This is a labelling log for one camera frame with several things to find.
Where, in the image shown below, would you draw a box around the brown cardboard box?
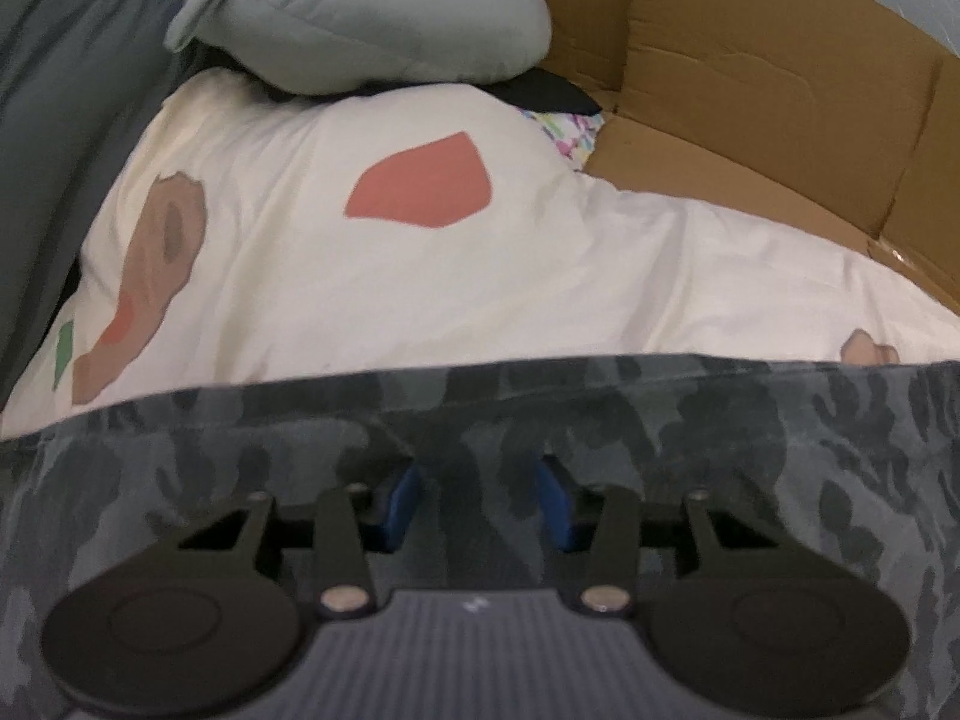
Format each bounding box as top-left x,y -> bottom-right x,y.
491,0 -> 960,316

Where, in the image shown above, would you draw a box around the grey camouflage pants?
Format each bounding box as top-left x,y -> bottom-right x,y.
0,356 -> 960,720

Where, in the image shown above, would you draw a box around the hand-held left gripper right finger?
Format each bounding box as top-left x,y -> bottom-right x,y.
536,454 -> 785,614

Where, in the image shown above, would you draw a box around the colourful patterned cloth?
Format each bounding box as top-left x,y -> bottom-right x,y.
521,109 -> 608,173

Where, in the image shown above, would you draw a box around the dark grey bedding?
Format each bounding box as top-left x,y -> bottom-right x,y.
0,0 -> 196,406

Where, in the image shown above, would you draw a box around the grey neck pillow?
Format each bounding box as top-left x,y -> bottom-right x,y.
165,0 -> 552,98

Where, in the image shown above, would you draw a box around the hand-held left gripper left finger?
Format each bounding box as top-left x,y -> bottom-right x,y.
176,461 -> 422,617

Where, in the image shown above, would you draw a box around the cream bear printed blanket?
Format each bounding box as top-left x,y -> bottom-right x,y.
0,67 -> 960,440

